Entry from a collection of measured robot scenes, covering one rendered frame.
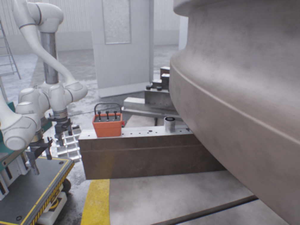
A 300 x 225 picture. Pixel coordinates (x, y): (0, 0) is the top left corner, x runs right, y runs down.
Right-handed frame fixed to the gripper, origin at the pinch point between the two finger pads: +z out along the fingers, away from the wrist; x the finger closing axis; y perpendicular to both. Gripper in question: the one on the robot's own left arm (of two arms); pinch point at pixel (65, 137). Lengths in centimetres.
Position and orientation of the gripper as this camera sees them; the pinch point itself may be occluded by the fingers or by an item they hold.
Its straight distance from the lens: 145.0
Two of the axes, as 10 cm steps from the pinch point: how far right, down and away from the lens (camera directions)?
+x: 1.0, -4.2, 9.0
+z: 0.0, 9.1, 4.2
